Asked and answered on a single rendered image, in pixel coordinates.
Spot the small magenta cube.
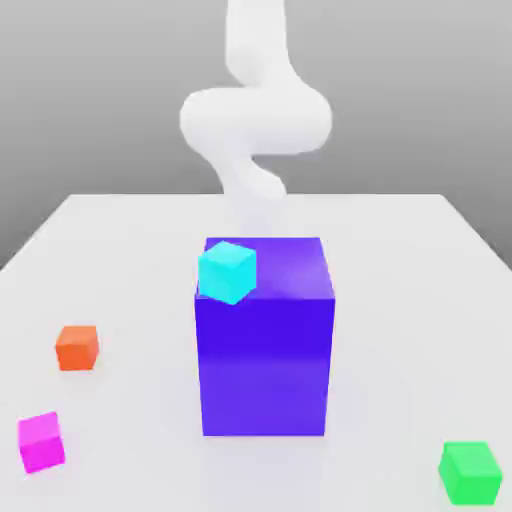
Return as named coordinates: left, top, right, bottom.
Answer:
left=16, top=411, right=67, bottom=475

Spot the small orange cube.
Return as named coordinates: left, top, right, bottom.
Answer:
left=54, top=324, right=100, bottom=372

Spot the large purple box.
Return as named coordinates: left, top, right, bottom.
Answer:
left=194, top=236, right=336, bottom=438

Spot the small green cube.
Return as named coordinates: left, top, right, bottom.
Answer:
left=437, top=440, right=504, bottom=507

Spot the small cyan cube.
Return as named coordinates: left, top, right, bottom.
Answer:
left=196, top=240, right=258, bottom=306

